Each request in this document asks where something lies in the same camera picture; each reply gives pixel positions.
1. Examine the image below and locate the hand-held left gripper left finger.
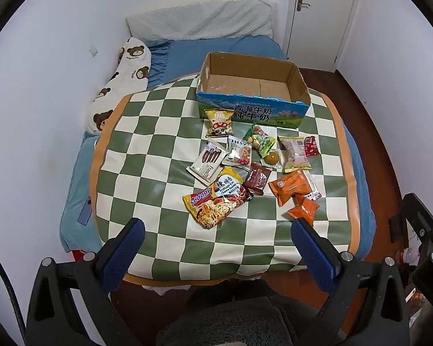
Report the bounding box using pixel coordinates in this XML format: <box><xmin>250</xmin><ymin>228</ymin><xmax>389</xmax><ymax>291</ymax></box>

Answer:
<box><xmin>25</xmin><ymin>217</ymin><xmax>147</xmax><ymax>346</ymax></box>

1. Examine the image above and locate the small orange snack packet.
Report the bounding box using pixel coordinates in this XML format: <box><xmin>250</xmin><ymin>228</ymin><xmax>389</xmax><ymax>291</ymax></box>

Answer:
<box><xmin>287</xmin><ymin>194</ymin><xmax>320</xmax><ymax>227</ymax></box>

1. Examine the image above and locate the blue phone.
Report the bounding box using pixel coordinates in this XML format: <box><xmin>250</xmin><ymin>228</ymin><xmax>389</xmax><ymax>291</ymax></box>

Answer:
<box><xmin>77</xmin><ymin>196</ymin><xmax>94</xmax><ymax>226</ymax></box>

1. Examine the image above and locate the black wall socket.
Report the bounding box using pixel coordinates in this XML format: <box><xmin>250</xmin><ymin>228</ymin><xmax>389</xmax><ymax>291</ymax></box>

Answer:
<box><xmin>389</xmin><ymin>214</ymin><xmax>405</xmax><ymax>244</ymax></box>

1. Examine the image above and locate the blue bed sheet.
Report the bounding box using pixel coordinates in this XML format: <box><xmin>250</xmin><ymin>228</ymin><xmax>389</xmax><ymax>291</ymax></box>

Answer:
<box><xmin>59</xmin><ymin>36</ymin><xmax>378</xmax><ymax>260</ymax></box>

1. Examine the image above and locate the red object under bed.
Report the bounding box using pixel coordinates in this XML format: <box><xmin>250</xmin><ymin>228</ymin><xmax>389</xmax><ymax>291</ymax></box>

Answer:
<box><xmin>70</xmin><ymin>249</ymin><xmax>94</xmax><ymax>262</ymax></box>

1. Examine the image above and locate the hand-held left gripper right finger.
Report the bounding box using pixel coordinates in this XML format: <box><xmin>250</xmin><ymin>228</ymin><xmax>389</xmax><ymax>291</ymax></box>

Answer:
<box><xmin>291</xmin><ymin>218</ymin><xmax>411</xmax><ymax>346</ymax></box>

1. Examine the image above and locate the grey textured pillow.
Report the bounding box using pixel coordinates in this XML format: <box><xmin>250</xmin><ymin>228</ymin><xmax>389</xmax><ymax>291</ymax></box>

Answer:
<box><xmin>126</xmin><ymin>0</ymin><xmax>278</xmax><ymax>46</ymax></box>

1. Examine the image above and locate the white bear print pillow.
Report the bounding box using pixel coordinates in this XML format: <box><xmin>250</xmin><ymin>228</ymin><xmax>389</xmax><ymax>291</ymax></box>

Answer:
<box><xmin>86</xmin><ymin>37</ymin><xmax>153</xmax><ymax>136</ymax></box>

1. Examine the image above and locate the yellow mushroom print snack packet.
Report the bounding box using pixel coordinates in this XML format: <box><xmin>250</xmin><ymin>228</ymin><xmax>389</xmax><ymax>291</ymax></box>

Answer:
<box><xmin>205</xmin><ymin>109</ymin><xmax>235</xmax><ymax>138</ymax></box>

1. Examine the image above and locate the round yellow cake in wrapper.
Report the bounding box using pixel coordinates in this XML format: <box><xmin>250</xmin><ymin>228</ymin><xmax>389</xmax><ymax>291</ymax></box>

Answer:
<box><xmin>260</xmin><ymin>150</ymin><xmax>283</xmax><ymax>169</ymax></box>

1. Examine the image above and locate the large orange snack packet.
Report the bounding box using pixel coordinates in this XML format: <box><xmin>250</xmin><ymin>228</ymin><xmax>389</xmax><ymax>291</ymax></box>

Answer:
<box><xmin>268</xmin><ymin>169</ymin><xmax>316</xmax><ymax>208</ymax></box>

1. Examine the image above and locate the green candy packet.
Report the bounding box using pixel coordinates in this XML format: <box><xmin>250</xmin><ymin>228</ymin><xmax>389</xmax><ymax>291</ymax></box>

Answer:
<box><xmin>242</xmin><ymin>123</ymin><xmax>277</xmax><ymax>158</ymax></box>

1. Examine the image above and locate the white chocolate stick packet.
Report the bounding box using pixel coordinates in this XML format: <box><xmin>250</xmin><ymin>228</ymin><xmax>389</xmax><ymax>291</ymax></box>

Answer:
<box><xmin>186</xmin><ymin>140</ymin><xmax>229</xmax><ymax>184</ymax></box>

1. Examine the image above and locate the black cable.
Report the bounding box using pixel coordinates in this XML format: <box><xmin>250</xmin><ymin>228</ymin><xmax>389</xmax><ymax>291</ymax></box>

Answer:
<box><xmin>0</xmin><ymin>238</ymin><xmax>26</xmax><ymax>336</ymax></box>

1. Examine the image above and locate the white door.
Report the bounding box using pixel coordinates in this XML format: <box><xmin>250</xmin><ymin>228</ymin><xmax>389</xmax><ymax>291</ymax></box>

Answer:
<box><xmin>285</xmin><ymin>0</ymin><xmax>361</xmax><ymax>71</ymax></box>

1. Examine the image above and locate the dark red snack packet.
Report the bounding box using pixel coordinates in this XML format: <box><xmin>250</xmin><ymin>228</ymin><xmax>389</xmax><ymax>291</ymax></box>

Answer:
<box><xmin>242</xmin><ymin>162</ymin><xmax>273</xmax><ymax>196</ymax></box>

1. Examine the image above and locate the green white checkered mat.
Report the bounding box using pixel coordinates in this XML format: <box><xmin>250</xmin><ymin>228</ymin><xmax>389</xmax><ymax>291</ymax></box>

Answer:
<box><xmin>90</xmin><ymin>74</ymin><xmax>361</xmax><ymax>287</ymax></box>

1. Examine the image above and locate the yellow instant noodle packet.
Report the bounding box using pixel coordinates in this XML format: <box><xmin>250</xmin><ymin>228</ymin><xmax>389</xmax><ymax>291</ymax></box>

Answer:
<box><xmin>182</xmin><ymin>166</ymin><xmax>254</xmax><ymax>229</ymax></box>

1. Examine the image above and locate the white cloth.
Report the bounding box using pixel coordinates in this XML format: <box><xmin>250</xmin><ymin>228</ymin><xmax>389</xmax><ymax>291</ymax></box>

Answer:
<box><xmin>141</xmin><ymin>284</ymin><xmax>192</xmax><ymax>296</ymax></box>

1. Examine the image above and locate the grey fleece clothing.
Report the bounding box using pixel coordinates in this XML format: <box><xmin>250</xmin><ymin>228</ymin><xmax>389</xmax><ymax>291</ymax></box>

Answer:
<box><xmin>155</xmin><ymin>281</ymin><xmax>333</xmax><ymax>346</ymax></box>

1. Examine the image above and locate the clear nut cookie packet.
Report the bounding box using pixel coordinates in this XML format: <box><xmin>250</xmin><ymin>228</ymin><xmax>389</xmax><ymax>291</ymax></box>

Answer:
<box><xmin>222</xmin><ymin>135</ymin><xmax>253</xmax><ymax>172</ymax></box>

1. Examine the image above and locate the cardboard box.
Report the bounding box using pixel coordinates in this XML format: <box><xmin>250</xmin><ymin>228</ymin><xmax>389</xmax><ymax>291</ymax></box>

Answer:
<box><xmin>196</xmin><ymin>52</ymin><xmax>311</xmax><ymax>129</ymax></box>

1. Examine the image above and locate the yellow pink bread packet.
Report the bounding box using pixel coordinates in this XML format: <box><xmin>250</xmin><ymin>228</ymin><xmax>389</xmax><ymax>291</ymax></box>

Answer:
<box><xmin>278</xmin><ymin>135</ymin><xmax>312</xmax><ymax>174</ymax></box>

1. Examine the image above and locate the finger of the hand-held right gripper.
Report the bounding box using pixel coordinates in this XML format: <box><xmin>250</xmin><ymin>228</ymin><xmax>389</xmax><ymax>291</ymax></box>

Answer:
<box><xmin>402</xmin><ymin>193</ymin><xmax>433</xmax><ymax>240</ymax></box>

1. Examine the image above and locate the white red snack packet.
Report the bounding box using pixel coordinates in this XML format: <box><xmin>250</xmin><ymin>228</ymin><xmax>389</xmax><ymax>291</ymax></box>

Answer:
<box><xmin>303</xmin><ymin>169</ymin><xmax>322</xmax><ymax>201</ymax></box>

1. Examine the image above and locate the small red snack packet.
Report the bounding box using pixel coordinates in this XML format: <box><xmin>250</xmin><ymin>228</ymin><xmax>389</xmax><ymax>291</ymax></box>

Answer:
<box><xmin>304</xmin><ymin>136</ymin><xmax>321</xmax><ymax>157</ymax></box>

